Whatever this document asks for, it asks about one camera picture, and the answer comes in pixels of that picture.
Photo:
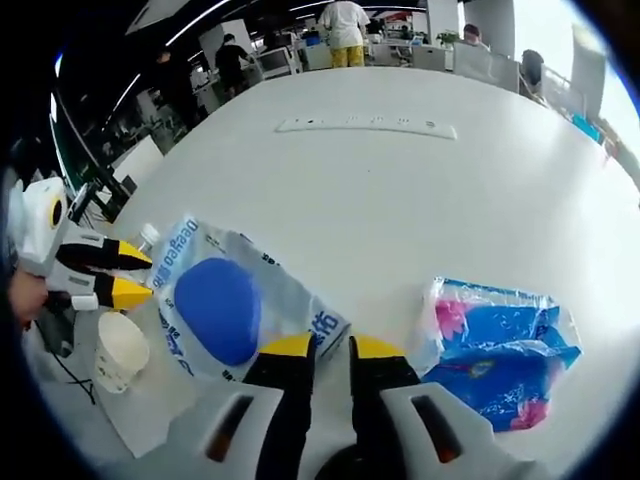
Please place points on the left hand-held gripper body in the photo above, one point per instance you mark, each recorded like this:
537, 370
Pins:
37, 220

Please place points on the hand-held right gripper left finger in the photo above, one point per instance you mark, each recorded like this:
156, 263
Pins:
280, 400

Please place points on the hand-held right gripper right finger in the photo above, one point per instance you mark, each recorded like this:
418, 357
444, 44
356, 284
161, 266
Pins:
385, 410

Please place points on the clear water bottle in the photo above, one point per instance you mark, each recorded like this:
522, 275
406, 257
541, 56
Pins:
148, 235

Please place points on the white patterned paper cup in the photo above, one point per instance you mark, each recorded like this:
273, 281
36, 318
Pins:
117, 360

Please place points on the clear bag with blue sponge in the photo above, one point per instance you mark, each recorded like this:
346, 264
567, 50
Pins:
215, 310

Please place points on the blue tissue pack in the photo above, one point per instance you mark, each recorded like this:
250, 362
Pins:
500, 350

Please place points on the person's left hand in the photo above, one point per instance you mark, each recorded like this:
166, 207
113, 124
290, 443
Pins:
30, 295

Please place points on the black stand pole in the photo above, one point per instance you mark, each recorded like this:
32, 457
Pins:
112, 192

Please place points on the white table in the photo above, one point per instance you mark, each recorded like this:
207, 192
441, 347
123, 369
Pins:
400, 200

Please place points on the white monitor on stand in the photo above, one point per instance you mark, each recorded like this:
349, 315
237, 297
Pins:
280, 62

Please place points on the white power strip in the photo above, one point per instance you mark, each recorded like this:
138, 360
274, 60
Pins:
365, 127

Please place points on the blue box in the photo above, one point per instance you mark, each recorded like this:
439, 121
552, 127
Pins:
587, 127

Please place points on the green potted plant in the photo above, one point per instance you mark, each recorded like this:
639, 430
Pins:
447, 39

